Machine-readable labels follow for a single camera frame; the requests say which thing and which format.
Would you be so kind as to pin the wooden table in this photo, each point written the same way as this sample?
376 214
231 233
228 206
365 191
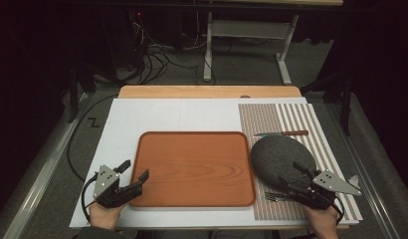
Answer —
208 91

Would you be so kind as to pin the dark grey round plate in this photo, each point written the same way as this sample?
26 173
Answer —
278 156

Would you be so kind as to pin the brown wooden tray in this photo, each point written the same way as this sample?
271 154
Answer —
192 169

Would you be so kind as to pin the small white paper scrap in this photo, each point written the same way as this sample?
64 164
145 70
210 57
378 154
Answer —
354 182

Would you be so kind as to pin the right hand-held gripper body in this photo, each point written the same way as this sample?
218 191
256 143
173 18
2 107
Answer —
328 182

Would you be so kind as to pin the grey metal floor rail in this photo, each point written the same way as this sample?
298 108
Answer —
42 176
374 205

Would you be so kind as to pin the desk with white metal legs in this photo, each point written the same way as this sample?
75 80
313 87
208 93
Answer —
248 29

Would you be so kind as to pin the striped placemat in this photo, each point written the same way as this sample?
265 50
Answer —
291 116

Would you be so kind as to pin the person's right hand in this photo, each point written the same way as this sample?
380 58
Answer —
324 222

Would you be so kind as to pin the black metal stand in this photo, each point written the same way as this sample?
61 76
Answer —
347 109
72 99

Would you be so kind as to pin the person's left hand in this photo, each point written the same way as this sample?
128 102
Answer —
104 215

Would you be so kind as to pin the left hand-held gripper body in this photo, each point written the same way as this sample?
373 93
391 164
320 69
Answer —
105 181

